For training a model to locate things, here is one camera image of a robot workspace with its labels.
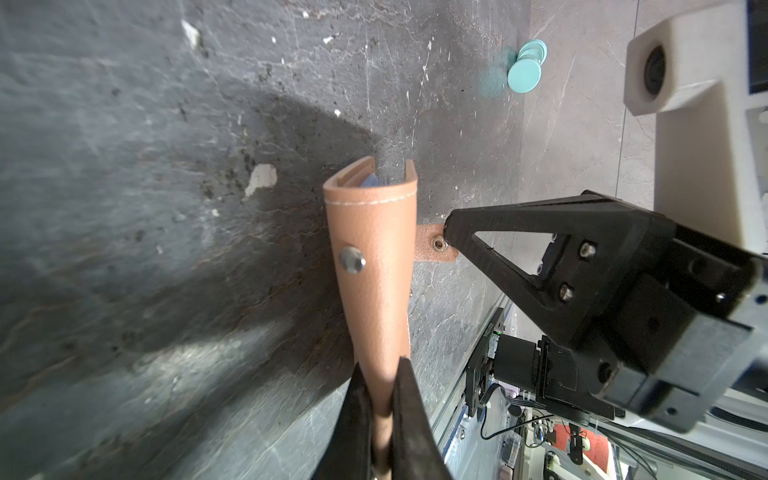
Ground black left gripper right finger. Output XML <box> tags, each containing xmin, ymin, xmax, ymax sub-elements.
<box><xmin>391</xmin><ymin>357</ymin><xmax>452</xmax><ymax>480</ymax></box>

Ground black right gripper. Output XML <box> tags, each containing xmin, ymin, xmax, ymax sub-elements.
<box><xmin>444</xmin><ymin>190</ymin><xmax>767</xmax><ymax>433</ymax></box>

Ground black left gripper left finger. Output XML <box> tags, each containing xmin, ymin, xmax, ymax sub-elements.
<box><xmin>311</xmin><ymin>364</ymin><xmax>373</xmax><ymax>480</ymax></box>

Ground clear plastic card sleeves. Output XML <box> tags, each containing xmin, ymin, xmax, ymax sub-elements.
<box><xmin>359</xmin><ymin>173</ymin><xmax>380</xmax><ymax>188</ymax></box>

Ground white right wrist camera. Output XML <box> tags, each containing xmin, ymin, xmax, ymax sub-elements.
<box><xmin>624</xmin><ymin>1</ymin><xmax>767</xmax><ymax>254</ymax></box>

